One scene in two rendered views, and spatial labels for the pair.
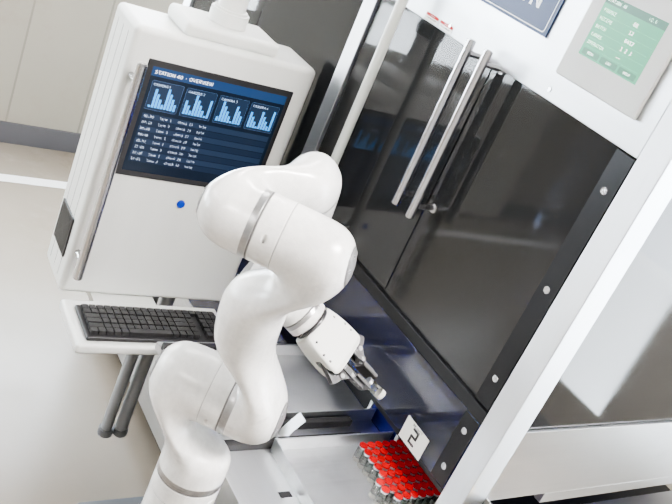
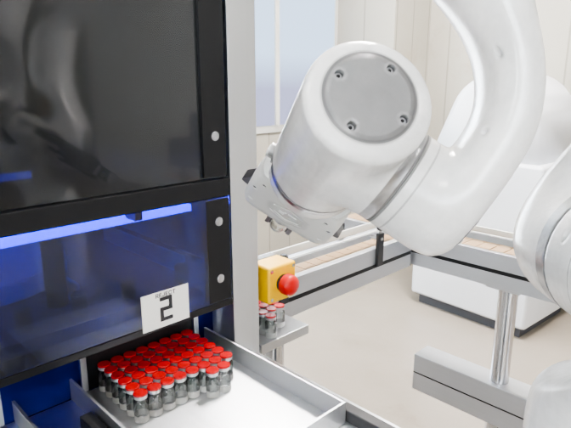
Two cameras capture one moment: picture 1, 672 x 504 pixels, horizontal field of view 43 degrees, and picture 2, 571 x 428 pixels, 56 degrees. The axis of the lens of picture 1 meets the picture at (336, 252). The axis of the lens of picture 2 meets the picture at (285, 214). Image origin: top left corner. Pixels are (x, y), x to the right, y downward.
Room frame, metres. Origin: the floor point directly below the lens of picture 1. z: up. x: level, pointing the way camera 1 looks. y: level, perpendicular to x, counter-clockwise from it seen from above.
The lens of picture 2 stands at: (1.49, 0.46, 1.37)
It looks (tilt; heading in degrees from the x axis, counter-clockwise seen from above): 14 degrees down; 266
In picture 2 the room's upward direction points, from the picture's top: straight up
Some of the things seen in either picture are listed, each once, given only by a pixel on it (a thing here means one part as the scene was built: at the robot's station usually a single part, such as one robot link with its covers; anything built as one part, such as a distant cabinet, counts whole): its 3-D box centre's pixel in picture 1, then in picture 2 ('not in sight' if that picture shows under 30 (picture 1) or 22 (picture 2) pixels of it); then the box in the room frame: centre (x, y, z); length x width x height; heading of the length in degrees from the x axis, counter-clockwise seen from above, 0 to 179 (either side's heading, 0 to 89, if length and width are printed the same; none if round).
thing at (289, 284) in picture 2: not in sight; (286, 284); (1.42, -0.48, 0.99); 0.04 x 0.04 x 0.04; 40
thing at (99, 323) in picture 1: (155, 323); not in sight; (1.92, 0.36, 0.82); 0.40 x 0.14 x 0.02; 128
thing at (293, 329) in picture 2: not in sight; (262, 328); (1.46, -0.55, 0.87); 0.14 x 0.13 x 0.02; 130
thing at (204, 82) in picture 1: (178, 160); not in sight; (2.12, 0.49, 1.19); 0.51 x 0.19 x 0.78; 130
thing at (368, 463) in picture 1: (377, 476); (186, 385); (1.59, -0.29, 0.90); 0.18 x 0.02 x 0.05; 40
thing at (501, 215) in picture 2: not in sight; (496, 195); (0.00, -2.53, 0.70); 0.80 x 0.64 x 1.40; 130
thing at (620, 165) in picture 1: (522, 332); (212, 59); (1.54, -0.40, 1.40); 0.05 x 0.01 x 0.80; 40
